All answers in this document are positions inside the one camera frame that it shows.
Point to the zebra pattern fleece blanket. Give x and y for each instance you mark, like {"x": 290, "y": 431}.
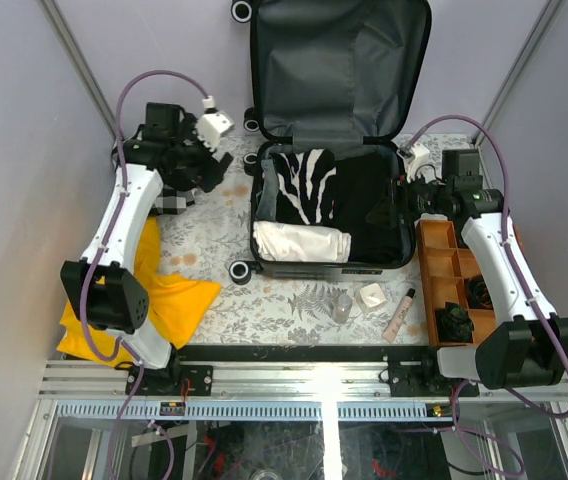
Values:
{"x": 298, "y": 188}

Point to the black open suitcase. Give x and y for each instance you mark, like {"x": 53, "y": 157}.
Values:
{"x": 333, "y": 75}

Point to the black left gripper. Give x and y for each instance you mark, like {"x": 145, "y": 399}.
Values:
{"x": 202, "y": 167}

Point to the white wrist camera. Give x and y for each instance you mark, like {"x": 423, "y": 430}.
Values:
{"x": 213, "y": 125}
{"x": 414, "y": 157}

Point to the small clear glass bottle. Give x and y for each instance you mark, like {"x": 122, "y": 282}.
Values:
{"x": 341, "y": 308}

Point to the pink cosmetic tube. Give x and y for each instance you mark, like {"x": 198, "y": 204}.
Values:
{"x": 399, "y": 316}

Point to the cream white cloth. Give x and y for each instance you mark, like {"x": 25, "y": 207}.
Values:
{"x": 282, "y": 242}

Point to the aluminium front rail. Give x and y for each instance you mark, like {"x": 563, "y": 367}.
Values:
{"x": 218, "y": 381}

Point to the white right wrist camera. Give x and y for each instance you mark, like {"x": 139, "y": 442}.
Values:
{"x": 414, "y": 157}

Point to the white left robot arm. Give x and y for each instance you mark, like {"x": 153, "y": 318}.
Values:
{"x": 100, "y": 285}

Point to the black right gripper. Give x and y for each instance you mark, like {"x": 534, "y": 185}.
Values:
{"x": 384, "y": 211}

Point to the small white box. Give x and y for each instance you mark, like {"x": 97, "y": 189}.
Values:
{"x": 370, "y": 298}

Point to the wooden compartment organizer tray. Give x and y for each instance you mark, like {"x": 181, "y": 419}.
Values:
{"x": 445, "y": 264}

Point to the yellow Snoopy t-shirt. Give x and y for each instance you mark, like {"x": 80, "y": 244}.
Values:
{"x": 177, "y": 305}

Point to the black garment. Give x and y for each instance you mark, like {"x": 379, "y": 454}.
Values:
{"x": 361, "y": 182}

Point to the black white checkered cloth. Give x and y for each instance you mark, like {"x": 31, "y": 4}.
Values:
{"x": 172, "y": 202}

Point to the black rolled item middle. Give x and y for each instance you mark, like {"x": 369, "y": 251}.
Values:
{"x": 478, "y": 296}

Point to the dark green rolled item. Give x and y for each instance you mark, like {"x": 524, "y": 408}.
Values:
{"x": 454, "y": 324}

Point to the floral patterned table cloth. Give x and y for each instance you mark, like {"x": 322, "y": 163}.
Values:
{"x": 202, "y": 242}

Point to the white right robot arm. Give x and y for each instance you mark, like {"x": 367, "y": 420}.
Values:
{"x": 529, "y": 345}

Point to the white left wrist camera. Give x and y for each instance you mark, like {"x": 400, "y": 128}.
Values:
{"x": 213, "y": 125}

